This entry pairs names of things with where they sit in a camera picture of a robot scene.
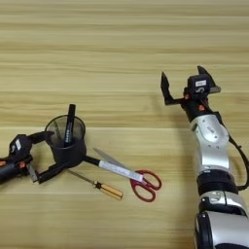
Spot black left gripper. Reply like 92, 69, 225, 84
0, 130, 71, 185

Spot amber handled screwdriver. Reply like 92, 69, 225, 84
66, 168, 125, 201

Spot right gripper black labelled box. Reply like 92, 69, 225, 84
187, 73, 212, 96

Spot black marker pen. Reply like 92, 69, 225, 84
63, 103, 77, 148

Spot red handled scissors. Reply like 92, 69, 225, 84
92, 147, 162, 203

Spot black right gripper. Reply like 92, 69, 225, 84
160, 65, 222, 124

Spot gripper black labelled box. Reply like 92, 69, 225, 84
187, 73, 212, 96
9, 133, 33, 162

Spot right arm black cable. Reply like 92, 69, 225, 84
222, 120, 249, 192

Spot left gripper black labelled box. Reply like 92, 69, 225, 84
9, 133, 33, 162

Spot black mesh pen cup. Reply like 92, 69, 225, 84
44, 114, 88, 169

